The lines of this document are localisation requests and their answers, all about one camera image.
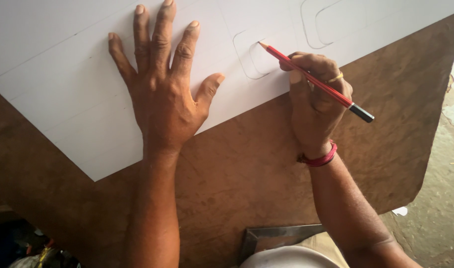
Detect person's right hand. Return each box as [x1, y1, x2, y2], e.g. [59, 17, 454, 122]
[279, 51, 353, 160]

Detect large white paper sheet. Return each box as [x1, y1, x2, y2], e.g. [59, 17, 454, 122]
[0, 0, 454, 182]

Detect person's white shirt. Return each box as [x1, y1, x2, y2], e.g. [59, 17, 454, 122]
[239, 245, 341, 268]

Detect red pencil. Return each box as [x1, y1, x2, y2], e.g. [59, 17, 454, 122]
[258, 41, 375, 124]

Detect person's left hand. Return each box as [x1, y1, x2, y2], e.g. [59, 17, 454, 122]
[108, 0, 226, 154]

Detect heap of clutter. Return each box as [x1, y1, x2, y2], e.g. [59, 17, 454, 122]
[0, 218, 82, 268]

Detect metal try square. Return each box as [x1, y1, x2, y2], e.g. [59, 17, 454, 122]
[239, 224, 326, 266]

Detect brown plywood board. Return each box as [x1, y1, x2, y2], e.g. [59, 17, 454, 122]
[0, 9, 454, 268]

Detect person's khaki trousers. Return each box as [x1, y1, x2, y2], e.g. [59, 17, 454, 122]
[298, 232, 351, 268]

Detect red thread wristband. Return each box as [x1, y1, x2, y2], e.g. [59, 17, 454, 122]
[296, 140, 338, 167]

